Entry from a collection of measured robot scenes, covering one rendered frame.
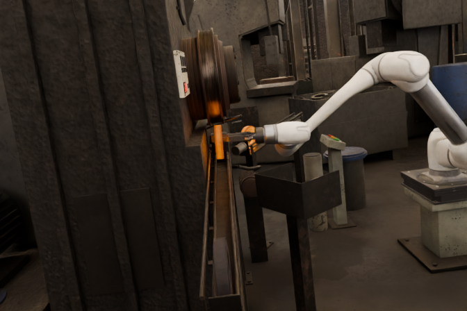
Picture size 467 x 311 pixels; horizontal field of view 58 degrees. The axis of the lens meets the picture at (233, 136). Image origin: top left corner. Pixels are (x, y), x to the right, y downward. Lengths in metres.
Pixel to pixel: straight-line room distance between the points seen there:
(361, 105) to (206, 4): 1.99
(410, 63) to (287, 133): 0.59
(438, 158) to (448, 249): 0.49
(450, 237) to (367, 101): 2.16
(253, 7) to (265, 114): 1.17
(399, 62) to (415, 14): 3.36
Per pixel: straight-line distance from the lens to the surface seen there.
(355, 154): 3.16
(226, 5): 4.82
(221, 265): 1.04
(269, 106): 4.73
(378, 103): 4.48
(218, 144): 1.84
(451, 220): 2.53
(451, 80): 5.12
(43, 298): 2.17
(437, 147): 2.43
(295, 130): 1.89
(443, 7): 5.60
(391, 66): 2.00
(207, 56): 1.89
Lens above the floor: 1.15
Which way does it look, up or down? 9 degrees down
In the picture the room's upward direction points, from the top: 7 degrees counter-clockwise
